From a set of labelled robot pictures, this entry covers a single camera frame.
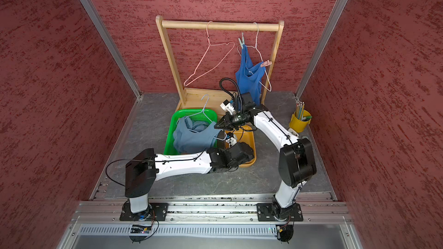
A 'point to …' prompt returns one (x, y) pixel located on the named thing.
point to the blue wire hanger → (220, 139)
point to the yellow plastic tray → (245, 134)
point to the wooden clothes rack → (191, 98)
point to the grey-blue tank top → (191, 137)
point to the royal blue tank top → (248, 76)
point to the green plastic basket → (210, 115)
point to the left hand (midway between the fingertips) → (249, 156)
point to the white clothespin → (231, 142)
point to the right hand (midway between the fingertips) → (216, 129)
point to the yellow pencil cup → (300, 118)
